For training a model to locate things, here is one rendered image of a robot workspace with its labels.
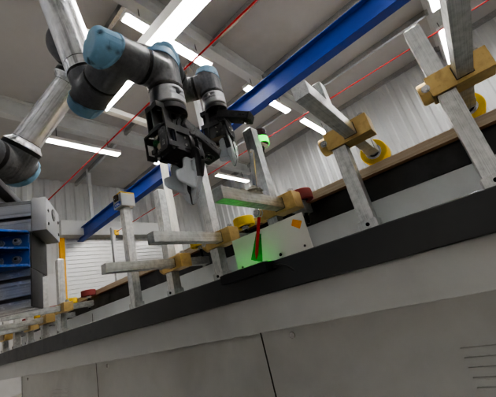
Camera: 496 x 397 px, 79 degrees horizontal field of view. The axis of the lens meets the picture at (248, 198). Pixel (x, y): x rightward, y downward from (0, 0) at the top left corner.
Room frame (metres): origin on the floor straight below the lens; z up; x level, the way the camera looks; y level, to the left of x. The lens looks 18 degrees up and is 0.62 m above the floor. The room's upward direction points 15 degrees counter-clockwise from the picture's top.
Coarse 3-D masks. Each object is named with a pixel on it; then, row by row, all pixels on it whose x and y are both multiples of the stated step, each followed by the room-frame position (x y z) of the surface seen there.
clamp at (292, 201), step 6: (288, 192) 0.80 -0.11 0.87; (294, 192) 0.81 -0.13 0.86; (282, 198) 0.81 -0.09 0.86; (288, 198) 0.80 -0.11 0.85; (294, 198) 0.80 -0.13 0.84; (300, 198) 0.83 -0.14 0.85; (288, 204) 0.80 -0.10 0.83; (294, 204) 0.79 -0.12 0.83; (300, 204) 0.82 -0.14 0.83; (264, 210) 0.85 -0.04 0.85; (270, 210) 0.84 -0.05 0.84; (282, 210) 0.82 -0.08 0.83; (288, 210) 0.82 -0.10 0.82; (294, 210) 0.84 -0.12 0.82; (264, 216) 0.85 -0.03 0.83; (270, 216) 0.84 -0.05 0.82; (282, 216) 0.86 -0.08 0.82; (264, 222) 0.88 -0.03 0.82
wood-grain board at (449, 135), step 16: (480, 128) 0.71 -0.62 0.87; (416, 144) 0.78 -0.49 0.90; (432, 144) 0.76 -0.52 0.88; (384, 160) 0.83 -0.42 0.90; (400, 160) 0.81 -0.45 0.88; (368, 176) 0.87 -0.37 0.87; (320, 192) 0.95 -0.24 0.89; (256, 224) 1.11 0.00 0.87; (144, 272) 1.53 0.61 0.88; (112, 288) 1.75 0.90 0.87
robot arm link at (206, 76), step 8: (200, 72) 0.78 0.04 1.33; (208, 72) 0.78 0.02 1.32; (216, 72) 0.79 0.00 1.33; (200, 80) 0.78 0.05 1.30; (208, 80) 0.78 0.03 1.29; (216, 80) 0.79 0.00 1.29; (200, 88) 0.79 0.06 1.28; (208, 88) 0.78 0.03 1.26; (216, 88) 0.78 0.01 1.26; (200, 96) 0.81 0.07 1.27
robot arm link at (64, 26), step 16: (48, 0) 0.46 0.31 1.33; (64, 0) 0.46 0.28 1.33; (48, 16) 0.47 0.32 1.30; (64, 16) 0.47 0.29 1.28; (80, 16) 0.49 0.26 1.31; (64, 32) 0.47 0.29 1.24; (80, 32) 0.49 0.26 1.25; (64, 48) 0.48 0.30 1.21; (80, 48) 0.49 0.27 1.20; (64, 64) 0.49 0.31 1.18; (80, 64) 0.49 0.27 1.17; (80, 80) 0.49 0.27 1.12; (80, 96) 0.51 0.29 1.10; (96, 96) 0.51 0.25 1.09; (112, 96) 0.52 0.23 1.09; (80, 112) 0.54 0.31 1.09; (96, 112) 0.55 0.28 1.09
